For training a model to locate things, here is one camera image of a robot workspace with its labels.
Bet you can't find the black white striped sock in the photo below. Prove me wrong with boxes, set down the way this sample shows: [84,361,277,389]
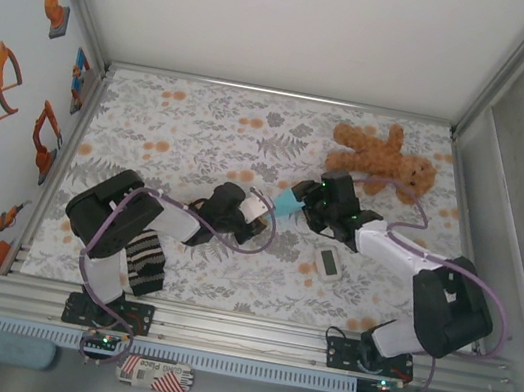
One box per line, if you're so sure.
[115,225,174,302]

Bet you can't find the floral printed tablecloth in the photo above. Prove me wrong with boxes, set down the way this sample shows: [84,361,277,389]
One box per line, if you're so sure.
[19,56,512,355]

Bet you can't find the red striped printed pouch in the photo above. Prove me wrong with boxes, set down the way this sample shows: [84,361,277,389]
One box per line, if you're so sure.
[113,352,198,392]

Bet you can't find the white digital timer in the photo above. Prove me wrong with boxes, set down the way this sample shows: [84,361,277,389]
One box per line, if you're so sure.
[309,244,348,287]

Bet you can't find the blue-grey oval pouch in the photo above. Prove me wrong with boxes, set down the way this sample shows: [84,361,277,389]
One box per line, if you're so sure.
[0,331,61,374]

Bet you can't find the brown teddy bear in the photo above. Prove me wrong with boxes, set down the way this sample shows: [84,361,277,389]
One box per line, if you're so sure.
[319,112,446,211]

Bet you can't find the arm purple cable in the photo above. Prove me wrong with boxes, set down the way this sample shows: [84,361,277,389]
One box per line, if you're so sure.
[60,173,281,392]
[316,171,524,392]

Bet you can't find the wide aluminium base rail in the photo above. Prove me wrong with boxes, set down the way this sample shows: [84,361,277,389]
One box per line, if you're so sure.
[0,267,524,392]

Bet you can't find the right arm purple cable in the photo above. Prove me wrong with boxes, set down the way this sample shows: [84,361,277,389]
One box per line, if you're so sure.
[316,171,524,392]

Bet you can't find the light blue cloth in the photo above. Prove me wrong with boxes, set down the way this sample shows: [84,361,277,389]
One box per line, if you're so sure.
[268,186,308,222]

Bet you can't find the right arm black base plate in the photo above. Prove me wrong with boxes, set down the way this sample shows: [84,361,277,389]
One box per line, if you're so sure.
[321,333,419,385]

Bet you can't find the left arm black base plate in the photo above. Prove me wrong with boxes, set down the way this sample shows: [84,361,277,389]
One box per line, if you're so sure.
[60,288,157,339]

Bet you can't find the slotted grey cable duct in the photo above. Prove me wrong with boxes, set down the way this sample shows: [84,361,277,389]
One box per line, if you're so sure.
[0,316,360,392]

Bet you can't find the aluminium side rail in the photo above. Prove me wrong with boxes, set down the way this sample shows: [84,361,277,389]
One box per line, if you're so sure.
[0,57,115,287]
[415,130,522,358]

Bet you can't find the aluminium rear rail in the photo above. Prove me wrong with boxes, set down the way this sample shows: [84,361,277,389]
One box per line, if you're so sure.
[106,58,459,132]

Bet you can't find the small circuit board with LEDs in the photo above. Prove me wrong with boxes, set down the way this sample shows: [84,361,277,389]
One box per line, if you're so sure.
[81,326,126,354]
[372,376,406,392]

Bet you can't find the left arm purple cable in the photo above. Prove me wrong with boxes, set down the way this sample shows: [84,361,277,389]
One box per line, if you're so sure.
[60,173,281,392]

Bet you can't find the blue orange machine wall sticker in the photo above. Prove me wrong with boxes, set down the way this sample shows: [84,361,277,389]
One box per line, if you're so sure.
[63,45,97,118]

